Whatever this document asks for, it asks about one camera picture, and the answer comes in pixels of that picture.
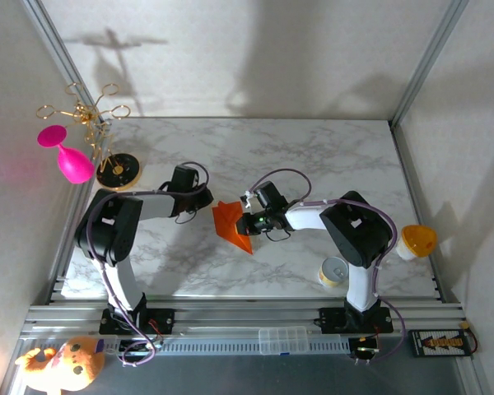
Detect orange paper sheet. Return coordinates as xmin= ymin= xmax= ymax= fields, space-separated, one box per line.
xmin=212 ymin=200 xmax=254 ymax=255

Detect gold glass rack stand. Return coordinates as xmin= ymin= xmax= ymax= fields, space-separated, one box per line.
xmin=35 ymin=81 xmax=143 ymax=193

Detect yellow tin can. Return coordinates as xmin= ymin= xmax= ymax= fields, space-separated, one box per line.
xmin=317 ymin=256 xmax=350 ymax=288

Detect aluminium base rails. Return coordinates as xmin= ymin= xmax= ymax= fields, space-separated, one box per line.
xmin=20 ymin=300 xmax=466 ymax=341

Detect pink wine glass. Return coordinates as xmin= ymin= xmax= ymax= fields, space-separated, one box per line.
xmin=36 ymin=124 xmax=96 ymax=185

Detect clear plastic organizer box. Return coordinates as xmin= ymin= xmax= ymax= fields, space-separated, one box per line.
xmin=258 ymin=326 xmax=310 ymax=356

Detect black controller module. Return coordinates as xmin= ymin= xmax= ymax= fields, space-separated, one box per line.
xmin=348 ymin=336 xmax=382 ymax=365

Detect orange plush toy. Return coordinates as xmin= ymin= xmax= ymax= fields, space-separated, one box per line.
xmin=14 ymin=336 xmax=106 ymax=392

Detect black charging board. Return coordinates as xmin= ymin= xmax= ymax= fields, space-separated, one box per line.
xmin=408 ymin=328 xmax=477 ymax=358

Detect yellow connector power lead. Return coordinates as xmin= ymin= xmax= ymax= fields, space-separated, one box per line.
xmin=459 ymin=322 xmax=482 ymax=356

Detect aluminium side rail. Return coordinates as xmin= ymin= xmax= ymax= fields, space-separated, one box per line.
xmin=44 ymin=123 xmax=112 ymax=305
xmin=389 ymin=123 xmax=448 ymax=305

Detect grey slotted cable duct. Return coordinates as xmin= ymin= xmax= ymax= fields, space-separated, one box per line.
xmin=102 ymin=333 xmax=353 ymax=356

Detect aluminium frame post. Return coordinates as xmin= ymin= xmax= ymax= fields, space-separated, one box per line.
xmin=22 ymin=0 xmax=113 ymax=139
xmin=389 ymin=0 xmax=470 ymax=128

